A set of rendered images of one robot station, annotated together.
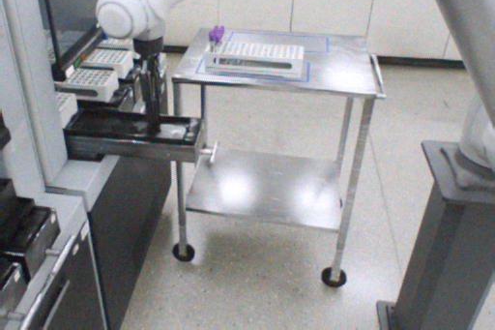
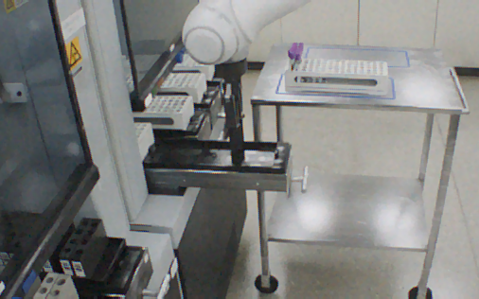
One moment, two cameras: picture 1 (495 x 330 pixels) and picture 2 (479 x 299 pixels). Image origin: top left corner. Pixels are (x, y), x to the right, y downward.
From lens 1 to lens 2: 0.08 m
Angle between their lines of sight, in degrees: 1
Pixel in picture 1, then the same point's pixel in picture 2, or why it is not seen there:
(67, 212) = (156, 251)
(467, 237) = not seen: outside the picture
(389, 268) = (470, 281)
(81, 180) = (166, 216)
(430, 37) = not seen: outside the picture
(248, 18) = (313, 30)
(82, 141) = (163, 174)
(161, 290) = not seen: outside the picture
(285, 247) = (370, 271)
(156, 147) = (243, 177)
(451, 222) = not seen: outside the picture
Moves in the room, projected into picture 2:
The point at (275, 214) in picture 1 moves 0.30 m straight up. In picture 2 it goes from (362, 238) to (368, 166)
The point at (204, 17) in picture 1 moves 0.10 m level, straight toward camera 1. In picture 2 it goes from (266, 30) to (267, 36)
